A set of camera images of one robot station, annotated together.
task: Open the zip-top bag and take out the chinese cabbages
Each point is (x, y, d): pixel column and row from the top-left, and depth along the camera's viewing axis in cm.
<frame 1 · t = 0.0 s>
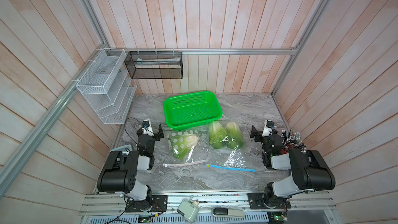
left hand: (153, 126, 92), fingers open
right hand: (260, 124, 92), fingers open
green plastic basket: (192, 109, 112), on the table
clear zip bag blue seal: (227, 148, 90), point 3 cm above the table
chinese cabbage left in bag: (217, 135, 90), point 9 cm above the table
chinese cabbage right in bag: (235, 138, 86), point 11 cm above the table
chinese cabbage in dotted bag: (181, 145, 87), point 8 cm above the table

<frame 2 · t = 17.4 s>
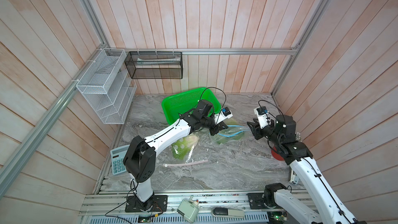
left hand: (225, 128, 79), fingers closed
right hand: (251, 119, 76), fingers open
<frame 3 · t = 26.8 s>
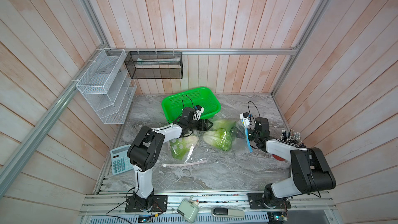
left hand: (208, 126, 93), fingers open
right hand: (229, 128, 90), fingers closed
chinese cabbage left in bag: (221, 138, 87), point 10 cm above the table
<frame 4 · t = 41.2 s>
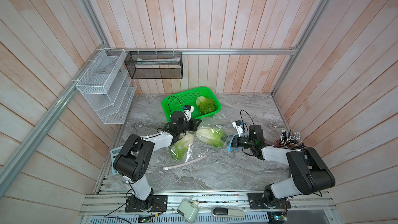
left hand: (201, 122, 90), fingers closed
right hand: (223, 138, 88), fingers open
chinese cabbage right in bag: (205, 105, 103), point 10 cm above the table
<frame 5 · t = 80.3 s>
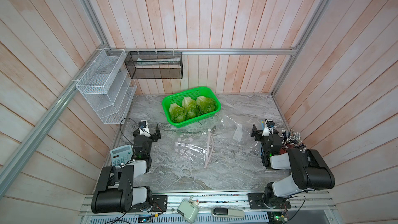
left hand: (150, 127, 89), fingers open
right hand: (262, 124, 91), fingers open
chinese cabbage left in bag: (189, 107, 103), point 10 cm above the table
chinese cabbage in dotted bag: (177, 113, 97), point 11 cm above the table
